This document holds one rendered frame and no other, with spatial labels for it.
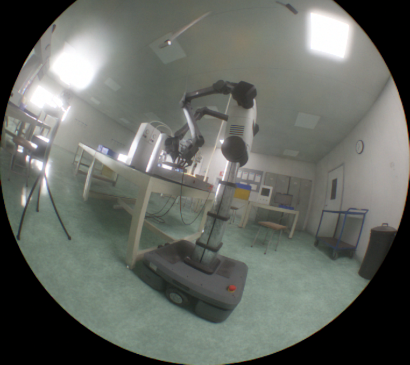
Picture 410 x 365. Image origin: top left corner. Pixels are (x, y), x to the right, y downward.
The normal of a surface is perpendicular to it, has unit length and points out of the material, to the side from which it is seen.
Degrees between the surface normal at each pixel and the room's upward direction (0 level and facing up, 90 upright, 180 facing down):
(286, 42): 180
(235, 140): 90
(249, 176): 90
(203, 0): 180
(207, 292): 45
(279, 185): 90
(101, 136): 90
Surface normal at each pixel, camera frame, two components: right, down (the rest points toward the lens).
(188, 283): -0.07, -0.88
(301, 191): -0.40, -0.32
